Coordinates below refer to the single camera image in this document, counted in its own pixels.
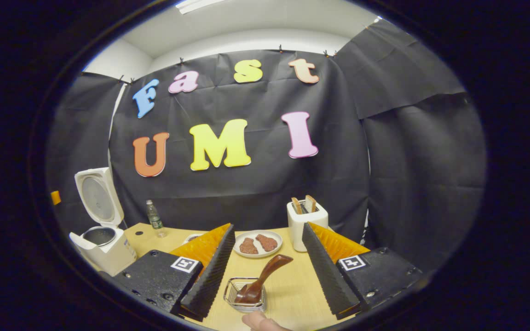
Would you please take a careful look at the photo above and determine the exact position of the black backdrop cloth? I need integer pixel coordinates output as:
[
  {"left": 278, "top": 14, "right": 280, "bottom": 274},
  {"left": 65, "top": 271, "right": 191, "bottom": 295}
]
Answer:
[{"left": 46, "top": 21, "right": 489, "bottom": 272}]

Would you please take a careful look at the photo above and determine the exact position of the white rice cooker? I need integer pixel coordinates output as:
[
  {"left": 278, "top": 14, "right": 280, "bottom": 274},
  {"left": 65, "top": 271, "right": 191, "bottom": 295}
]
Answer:
[{"left": 69, "top": 167, "right": 138, "bottom": 277}]

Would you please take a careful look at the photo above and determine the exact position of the white toaster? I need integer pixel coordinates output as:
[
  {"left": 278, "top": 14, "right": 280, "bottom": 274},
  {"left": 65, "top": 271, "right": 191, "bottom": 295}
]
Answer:
[{"left": 287, "top": 200, "right": 329, "bottom": 252}]

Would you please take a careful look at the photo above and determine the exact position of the white round plate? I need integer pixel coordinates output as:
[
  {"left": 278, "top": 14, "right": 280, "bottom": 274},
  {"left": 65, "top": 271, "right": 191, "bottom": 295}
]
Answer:
[{"left": 233, "top": 230, "right": 283, "bottom": 259}]

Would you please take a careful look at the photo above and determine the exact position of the large ceiling light panel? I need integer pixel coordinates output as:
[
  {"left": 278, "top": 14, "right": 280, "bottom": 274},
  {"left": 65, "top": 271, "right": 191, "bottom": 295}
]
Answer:
[{"left": 175, "top": 0, "right": 229, "bottom": 14}]

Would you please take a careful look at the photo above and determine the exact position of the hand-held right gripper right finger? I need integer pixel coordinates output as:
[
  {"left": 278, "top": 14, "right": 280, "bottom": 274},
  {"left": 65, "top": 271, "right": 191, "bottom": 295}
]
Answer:
[{"left": 302, "top": 222, "right": 424, "bottom": 320}]

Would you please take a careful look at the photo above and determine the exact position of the clear plastic water bottle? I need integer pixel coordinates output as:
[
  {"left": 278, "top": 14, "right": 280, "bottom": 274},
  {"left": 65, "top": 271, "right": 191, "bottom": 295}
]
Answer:
[{"left": 145, "top": 200, "right": 167, "bottom": 238}]

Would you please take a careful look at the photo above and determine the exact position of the brown meat piece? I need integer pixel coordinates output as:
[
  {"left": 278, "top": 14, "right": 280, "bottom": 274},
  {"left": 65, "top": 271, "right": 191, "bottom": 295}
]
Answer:
[
  {"left": 255, "top": 234, "right": 278, "bottom": 252},
  {"left": 239, "top": 237, "right": 259, "bottom": 255}
]

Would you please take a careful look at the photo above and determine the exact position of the brown wooden spoon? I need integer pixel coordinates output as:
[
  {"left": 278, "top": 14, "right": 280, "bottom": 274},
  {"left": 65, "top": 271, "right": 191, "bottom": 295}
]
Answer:
[{"left": 234, "top": 254, "right": 294, "bottom": 305}]

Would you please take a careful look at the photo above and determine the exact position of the wire mesh chopstick holder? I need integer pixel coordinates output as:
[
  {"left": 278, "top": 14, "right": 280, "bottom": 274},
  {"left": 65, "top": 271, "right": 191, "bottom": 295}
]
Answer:
[{"left": 223, "top": 277, "right": 267, "bottom": 313}]

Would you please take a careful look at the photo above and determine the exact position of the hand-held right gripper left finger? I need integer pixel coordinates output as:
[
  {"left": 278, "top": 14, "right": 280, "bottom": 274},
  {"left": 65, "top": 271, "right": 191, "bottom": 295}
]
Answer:
[{"left": 113, "top": 223, "right": 236, "bottom": 321}]

